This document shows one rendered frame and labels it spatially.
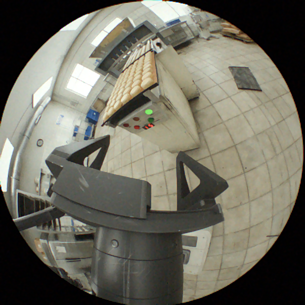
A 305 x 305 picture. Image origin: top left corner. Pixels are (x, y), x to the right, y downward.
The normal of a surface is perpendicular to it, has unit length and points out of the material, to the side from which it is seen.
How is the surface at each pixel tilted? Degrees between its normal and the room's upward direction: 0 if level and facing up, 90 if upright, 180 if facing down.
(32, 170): 90
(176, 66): 90
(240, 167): 0
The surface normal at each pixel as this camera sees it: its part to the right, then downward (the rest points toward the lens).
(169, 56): 0.01, 0.95
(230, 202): -0.62, -0.24
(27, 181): 0.77, -0.35
